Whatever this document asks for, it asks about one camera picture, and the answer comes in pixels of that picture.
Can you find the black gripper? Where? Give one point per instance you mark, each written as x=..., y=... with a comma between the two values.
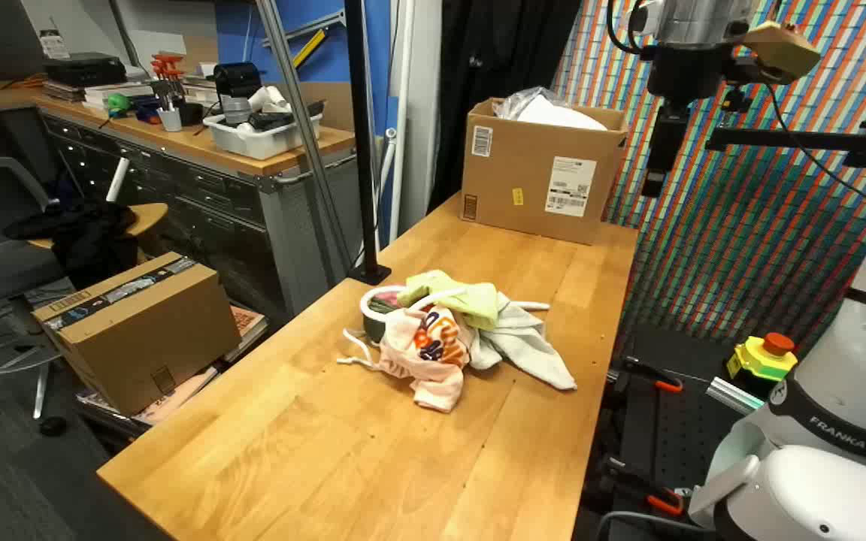
x=669, y=124

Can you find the light grey cloth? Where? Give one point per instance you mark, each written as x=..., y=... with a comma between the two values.
x=526, y=348

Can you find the yellow-green cloth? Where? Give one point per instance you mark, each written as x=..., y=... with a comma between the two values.
x=463, y=295

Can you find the peach shirt with orange print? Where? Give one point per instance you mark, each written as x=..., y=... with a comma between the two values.
x=421, y=351

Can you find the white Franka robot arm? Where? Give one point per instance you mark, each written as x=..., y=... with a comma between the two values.
x=855, y=372

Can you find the white plastic bag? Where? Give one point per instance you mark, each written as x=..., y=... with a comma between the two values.
x=555, y=109

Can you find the cardboard box with white label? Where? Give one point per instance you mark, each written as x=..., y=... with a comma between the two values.
x=512, y=180

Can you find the yellow red emergency stop button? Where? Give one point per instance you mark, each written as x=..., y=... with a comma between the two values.
x=759, y=359

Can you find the black upright pole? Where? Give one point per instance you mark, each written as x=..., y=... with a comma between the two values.
x=361, y=150

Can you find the silver slanted pole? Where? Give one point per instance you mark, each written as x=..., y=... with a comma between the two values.
x=298, y=109

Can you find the yellow level tool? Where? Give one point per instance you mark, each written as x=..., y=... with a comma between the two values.
x=309, y=49

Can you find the white plastic bin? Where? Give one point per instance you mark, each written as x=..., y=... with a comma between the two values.
x=255, y=138

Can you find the black container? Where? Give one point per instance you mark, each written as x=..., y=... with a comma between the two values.
x=238, y=80

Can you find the wooden top workbench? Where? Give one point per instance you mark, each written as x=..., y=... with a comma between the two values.
x=203, y=200

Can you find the orange toy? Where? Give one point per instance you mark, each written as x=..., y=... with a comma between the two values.
x=166, y=65

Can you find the round wooden stool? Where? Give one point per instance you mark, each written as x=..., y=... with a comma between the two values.
x=151, y=213

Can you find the cardboard box with black strip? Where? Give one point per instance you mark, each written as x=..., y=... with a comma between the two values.
x=143, y=340

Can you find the green object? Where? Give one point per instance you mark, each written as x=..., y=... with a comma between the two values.
x=118, y=102

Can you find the black bag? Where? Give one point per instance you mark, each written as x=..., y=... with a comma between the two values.
x=91, y=241

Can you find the black flat device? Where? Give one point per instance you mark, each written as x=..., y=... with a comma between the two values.
x=81, y=71

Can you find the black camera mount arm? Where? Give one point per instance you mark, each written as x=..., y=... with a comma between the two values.
x=782, y=138

